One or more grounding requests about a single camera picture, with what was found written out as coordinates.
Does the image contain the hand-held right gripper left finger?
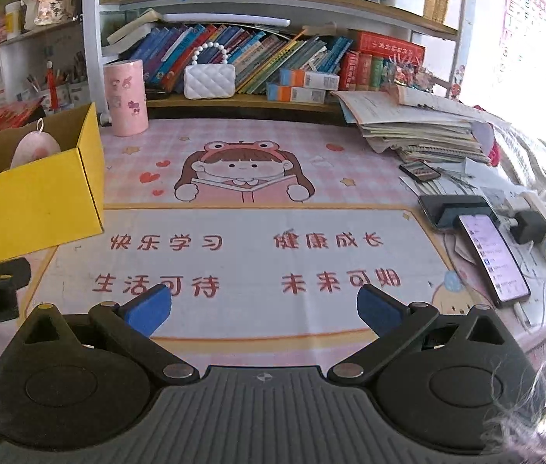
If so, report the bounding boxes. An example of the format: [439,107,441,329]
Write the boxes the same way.
[14,284,201,382]

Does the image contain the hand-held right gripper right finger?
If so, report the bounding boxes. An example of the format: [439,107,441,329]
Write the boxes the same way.
[326,284,515,382]

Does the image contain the yellow cardboard box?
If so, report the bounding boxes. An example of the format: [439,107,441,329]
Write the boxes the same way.
[0,102,106,270]

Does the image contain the pink plush toy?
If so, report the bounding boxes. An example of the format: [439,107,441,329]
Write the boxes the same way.
[10,118,61,168]

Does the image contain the lit screen smartphone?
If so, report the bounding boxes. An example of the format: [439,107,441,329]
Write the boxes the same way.
[454,213,531,307]

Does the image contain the dark smartphone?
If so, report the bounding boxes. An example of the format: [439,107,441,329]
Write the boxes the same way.
[418,194,501,230]

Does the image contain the small black phone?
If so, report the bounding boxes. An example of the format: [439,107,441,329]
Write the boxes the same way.
[399,160,442,183]

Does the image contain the black charger adapter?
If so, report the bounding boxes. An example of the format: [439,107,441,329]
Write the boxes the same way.
[512,210,546,245]

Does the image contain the stack of papers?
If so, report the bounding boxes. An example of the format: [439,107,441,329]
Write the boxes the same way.
[333,84,497,166]

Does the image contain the red tassel ornament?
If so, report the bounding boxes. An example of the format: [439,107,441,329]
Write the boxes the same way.
[45,60,59,110]

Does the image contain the pen holder with pens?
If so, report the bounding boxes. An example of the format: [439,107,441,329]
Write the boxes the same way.
[24,51,91,108]

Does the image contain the pink cylinder container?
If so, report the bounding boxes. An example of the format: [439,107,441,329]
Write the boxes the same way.
[103,58,150,137]

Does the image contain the orange white carton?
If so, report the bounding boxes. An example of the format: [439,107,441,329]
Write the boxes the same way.
[266,84,326,104]
[279,68,340,90]

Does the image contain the white quilted handbag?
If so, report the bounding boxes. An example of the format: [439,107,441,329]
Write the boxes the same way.
[183,42,236,100]

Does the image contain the white yellow bottle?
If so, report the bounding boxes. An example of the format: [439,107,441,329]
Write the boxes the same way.
[5,1,24,40]

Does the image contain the white wooden bookshelf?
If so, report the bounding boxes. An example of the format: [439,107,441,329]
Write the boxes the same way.
[0,0,478,123]

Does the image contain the red thick book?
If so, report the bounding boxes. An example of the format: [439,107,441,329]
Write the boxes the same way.
[350,30,427,61]

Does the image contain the row of colourful books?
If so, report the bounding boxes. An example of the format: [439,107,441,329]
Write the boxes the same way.
[128,23,385,96]

